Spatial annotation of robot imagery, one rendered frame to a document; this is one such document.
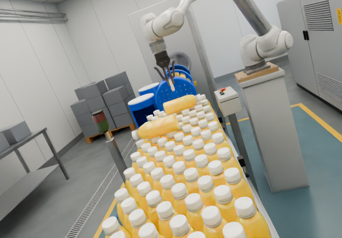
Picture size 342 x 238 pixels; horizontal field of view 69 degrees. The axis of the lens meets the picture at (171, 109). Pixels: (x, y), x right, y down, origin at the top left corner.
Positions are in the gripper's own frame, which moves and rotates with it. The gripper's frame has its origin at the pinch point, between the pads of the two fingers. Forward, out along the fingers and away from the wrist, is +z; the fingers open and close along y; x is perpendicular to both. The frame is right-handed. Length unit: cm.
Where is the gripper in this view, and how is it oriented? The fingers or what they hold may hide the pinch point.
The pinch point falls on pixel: (171, 85)
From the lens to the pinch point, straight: 147.7
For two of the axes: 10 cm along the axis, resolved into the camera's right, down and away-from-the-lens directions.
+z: 3.4, 9.1, 2.4
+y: -9.4, 3.1, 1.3
